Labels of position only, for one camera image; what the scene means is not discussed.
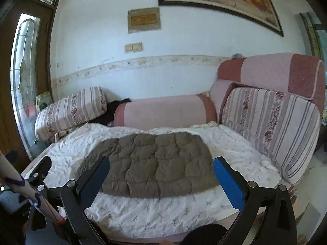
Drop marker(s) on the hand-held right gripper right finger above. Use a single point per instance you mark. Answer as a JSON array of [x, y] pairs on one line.
[[230, 183]]

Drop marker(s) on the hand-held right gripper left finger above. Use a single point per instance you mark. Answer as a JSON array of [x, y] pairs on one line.
[[94, 181]]

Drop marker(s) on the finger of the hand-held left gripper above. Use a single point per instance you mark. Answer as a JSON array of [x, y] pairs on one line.
[[40, 168], [10, 156]]

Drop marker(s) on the olive quilted hooded jacket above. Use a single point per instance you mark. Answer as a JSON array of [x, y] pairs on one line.
[[153, 166]]

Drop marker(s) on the white blue patterned sleeve arm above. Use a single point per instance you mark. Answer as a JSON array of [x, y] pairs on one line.
[[18, 183]]

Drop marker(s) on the beige patterned cloth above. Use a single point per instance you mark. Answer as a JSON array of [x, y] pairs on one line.
[[61, 135]]

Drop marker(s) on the small green floral pillow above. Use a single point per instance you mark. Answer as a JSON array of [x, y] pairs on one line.
[[44, 100]]

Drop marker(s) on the striped floral cushion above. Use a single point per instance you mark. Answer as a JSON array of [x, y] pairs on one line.
[[268, 127], [71, 109]]

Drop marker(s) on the white floral bed sheet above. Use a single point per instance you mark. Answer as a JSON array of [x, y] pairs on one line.
[[153, 214]]

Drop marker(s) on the black cloth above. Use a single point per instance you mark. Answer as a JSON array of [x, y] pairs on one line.
[[112, 112]]

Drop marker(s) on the stained glass door panel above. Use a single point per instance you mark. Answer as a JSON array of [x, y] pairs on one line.
[[24, 81]]

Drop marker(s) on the grey flat board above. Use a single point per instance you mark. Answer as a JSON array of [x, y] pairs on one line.
[[307, 219]]

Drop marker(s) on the light pink cushion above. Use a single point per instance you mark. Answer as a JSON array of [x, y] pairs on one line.
[[219, 94]]

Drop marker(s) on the cream crumpled cloth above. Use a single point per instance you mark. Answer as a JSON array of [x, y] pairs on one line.
[[205, 94]]

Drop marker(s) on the pink bolster cushion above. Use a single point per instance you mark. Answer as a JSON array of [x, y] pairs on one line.
[[163, 112]]

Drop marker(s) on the brown wooden door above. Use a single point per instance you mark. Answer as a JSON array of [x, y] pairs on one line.
[[44, 56]]

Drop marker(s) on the pink red backrest cushion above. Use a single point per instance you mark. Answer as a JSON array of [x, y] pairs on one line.
[[265, 69]]

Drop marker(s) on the small grey thing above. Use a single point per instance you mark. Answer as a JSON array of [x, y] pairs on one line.
[[236, 56]]

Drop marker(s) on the green framed doorway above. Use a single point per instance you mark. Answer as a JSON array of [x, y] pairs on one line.
[[313, 35]]

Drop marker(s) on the beige wall switch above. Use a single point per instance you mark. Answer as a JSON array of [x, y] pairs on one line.
[[133, 47]]

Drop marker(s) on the brown wall plaque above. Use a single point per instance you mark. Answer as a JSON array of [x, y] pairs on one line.
[[144, 20]]

